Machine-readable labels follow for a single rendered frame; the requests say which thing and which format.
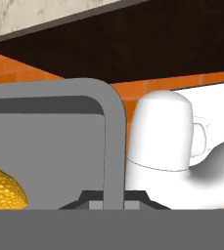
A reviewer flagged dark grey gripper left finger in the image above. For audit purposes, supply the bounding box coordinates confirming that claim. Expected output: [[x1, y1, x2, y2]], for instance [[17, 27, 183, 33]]
[[58, 189, 105, 211]]

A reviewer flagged dark brown cupboard run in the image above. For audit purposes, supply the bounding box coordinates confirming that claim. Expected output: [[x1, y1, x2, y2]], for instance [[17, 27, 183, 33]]
[[0, 0, 224, 85]]

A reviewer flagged yellow corn cob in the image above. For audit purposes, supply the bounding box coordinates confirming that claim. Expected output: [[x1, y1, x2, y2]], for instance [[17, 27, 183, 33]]
[[0, 163, 29, 211]]

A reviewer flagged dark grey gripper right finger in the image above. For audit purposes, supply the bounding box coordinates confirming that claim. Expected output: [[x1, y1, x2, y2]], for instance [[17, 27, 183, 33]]
[[122, 190, 172, 211]]

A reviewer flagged white rounded appliance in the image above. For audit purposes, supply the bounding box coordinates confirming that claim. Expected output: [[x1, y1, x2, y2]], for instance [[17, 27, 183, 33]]
[[124, 80, 224, 211]]

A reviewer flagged grey vegetable container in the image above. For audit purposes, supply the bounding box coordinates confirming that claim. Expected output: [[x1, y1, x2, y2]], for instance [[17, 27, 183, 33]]
[[0, 77, 128, 211]]

